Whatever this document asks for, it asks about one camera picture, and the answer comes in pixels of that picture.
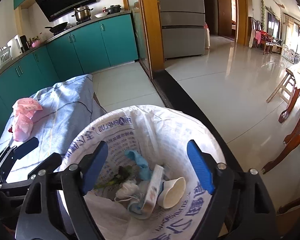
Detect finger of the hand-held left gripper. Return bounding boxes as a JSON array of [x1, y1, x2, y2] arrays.
[[0, 137, 40, 178], [0, 152, 63, 193]]

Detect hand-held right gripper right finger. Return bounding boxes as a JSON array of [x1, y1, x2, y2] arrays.
[[187, 139, 278, 240]]

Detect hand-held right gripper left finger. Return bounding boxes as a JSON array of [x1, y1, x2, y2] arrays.
[[15, 140, 108, 240]]

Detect green vegetable leaves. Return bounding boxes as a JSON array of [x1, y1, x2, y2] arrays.
[[94, 165, 133, 189]]

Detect white paper cup blue band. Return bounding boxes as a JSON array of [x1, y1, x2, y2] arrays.
[[157, 177, 187, 209]]

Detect pink labelled plastic bag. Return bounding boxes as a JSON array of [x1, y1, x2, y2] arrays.
[[12, 98, 43, 120]]

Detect trash bin with white bag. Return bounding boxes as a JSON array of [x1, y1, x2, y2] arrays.
[[57, 104, 227, 240]]

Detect white tissue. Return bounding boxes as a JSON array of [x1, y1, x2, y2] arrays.
[[115, 179, 138, 200]]

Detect white ointment carton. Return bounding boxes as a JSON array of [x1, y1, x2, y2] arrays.
[[141, 164, 164, 213]]

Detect light blue face mask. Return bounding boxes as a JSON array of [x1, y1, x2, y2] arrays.
[[114, 180, 150, 219]]

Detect blue checked cloth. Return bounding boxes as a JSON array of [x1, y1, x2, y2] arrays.
[[0, 74, 108, 183]]

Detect white dish basket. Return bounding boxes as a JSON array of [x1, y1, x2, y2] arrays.
[[0, 45, 12, 77]]

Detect dark kitchen countertop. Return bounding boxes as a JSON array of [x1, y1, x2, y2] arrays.
[[0, 9, 132, 80]]

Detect white countertop appliance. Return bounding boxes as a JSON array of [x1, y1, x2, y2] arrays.
[[7, 35, 23, 55]]

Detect wooden dining table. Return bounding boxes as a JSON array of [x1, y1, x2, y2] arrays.
[[261, 62, 300, 180]]

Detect teal kitchen base cabinet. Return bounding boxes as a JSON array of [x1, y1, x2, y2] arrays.
[[0, 14, 139, 150]]

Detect black wok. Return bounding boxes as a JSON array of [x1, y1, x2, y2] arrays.
[[44, 22, 68, 33]]

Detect wooden stool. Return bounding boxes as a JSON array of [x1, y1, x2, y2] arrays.
[[266, 67, 300, 104]]

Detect steel cooking pot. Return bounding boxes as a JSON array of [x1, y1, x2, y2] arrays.
[[74, 6, 94, 22]]

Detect silver refrigerator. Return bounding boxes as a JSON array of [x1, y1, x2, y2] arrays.
[[156, 0, 206, 59]]

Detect wooden chairs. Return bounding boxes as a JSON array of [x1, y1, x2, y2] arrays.
[[247, 16, 274, 54]]

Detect wooden framed glass sliding door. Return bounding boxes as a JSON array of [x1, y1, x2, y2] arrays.
[[120, 0, 165, 79]]

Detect white low fence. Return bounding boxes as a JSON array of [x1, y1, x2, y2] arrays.
[[281, 44, 300, 64]]

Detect black range hood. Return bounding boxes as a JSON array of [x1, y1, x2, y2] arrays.
[[35, 0, 97, 22]]

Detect brown wooden door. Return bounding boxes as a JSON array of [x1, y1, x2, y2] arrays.
[[216, 0, 237, 39]]

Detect black lidded pot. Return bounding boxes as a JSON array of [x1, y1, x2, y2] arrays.
[[105, 4, 122, 14]]

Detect green hanging vine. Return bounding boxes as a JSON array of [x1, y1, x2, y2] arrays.
[[259, 0, 266, 30]]

